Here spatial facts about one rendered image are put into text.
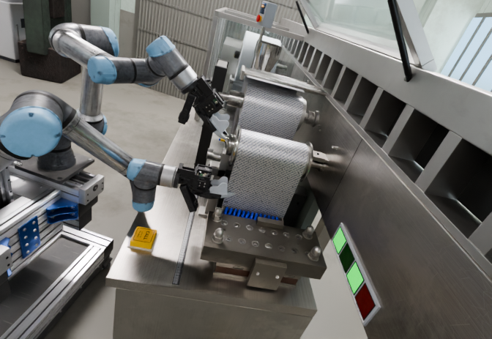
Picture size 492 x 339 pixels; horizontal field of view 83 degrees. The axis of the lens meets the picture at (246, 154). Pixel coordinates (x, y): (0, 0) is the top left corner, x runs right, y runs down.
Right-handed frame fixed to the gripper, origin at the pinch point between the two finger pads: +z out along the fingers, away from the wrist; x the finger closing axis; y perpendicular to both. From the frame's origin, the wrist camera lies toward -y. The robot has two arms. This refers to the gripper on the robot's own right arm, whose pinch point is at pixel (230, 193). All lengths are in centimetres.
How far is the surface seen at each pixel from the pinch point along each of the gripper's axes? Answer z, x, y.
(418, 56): 31, -14, 59
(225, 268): 2.5, -18.8, -15.5
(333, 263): 112, 81, -109
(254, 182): 6.6, -0.2, 6.9
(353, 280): 29.3, -36.4, 8.9
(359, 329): 114, 27, -109
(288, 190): 19.1, -0.2, 6.5
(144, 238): -25.4, -11.4, -16.6
